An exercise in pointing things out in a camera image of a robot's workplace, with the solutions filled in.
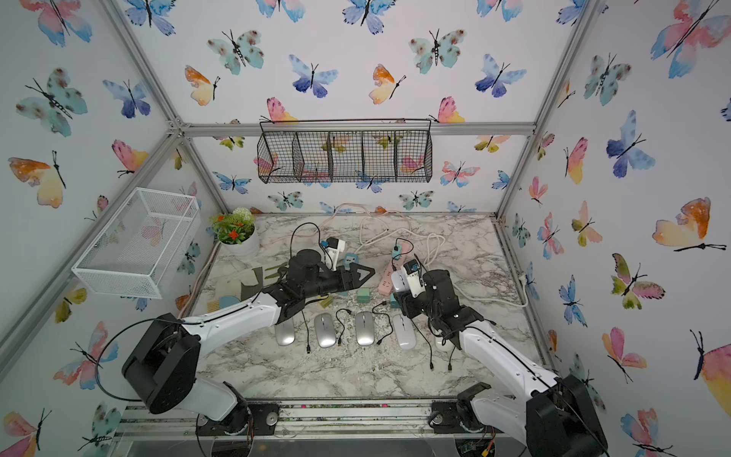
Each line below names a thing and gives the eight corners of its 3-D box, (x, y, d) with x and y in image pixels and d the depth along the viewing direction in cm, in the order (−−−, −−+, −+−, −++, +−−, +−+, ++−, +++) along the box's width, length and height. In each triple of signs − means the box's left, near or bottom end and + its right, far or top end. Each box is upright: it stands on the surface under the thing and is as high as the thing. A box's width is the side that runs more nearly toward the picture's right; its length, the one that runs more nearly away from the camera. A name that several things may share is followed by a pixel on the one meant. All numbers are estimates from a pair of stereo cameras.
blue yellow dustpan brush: (210, 313, 95) (207, 310, 94) (210, 303, 98) (207, 300, 96) (239, 304, 97) (237, 301, 96) (239, 295, 100) (237, 292, 98)
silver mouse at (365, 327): (354, 346, 88) (354, 342, 86) (356, 314, 95) (355, 310, 93) (374, 346, 88) (374, 342, 86) (374, 314, 95) (374, 310, 93)
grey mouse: (319, 350, 87) (318, 347, 86) (314, 318, 94) (313, 314, 92) (338, 345, 88) (337, 342, 87) (332, 313, 95) (331, 310, 93)
